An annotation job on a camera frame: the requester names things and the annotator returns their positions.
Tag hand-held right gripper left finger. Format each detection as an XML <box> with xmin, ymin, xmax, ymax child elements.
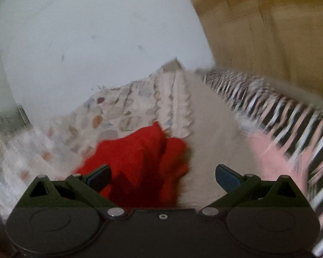
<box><xmin>17</xmin><ymin>164</ymin><xmax>126</xmax><ymax>219</ymax></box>

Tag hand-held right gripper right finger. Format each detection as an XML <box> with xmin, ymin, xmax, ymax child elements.
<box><xmin>200</xmin><ymin>164</ymin><xmax>312</xmax><ymax>218</ymax></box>

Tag red small garment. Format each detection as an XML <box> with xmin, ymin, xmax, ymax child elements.
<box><xmin>73</xmin><ymin>121</ymin><xmax>190</xmax><ymax>213</ymax></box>

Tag beige bed sheet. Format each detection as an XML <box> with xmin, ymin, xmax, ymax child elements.
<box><xmin>174</xmin><ymin>69</ymin><xmax>262</xmax><ymax>210</ymax></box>

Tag patterned printed bedsheet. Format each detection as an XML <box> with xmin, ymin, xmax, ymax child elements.
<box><xmin>0</xmin><ymin>58</ymin><xmax>195</xmax><ymax>221</ymax></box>

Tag pink zebra striped cloth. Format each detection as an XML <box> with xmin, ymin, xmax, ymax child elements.
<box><xmin>195</xmin><ymin>68</ymin><xmax>323</xmax><ymax>258</ymax></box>

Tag grey ledge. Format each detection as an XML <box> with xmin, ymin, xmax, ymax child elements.
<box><xmin>0</xmin><ymin>103</ymin><xmax>32</xmax><ymax>138</ymax></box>

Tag yellow wooden wardrobe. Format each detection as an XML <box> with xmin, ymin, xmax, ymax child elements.
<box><xmin>180</xmin><ymin>0</ymin><xmax>323</xmax><ymax>106</ymax></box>

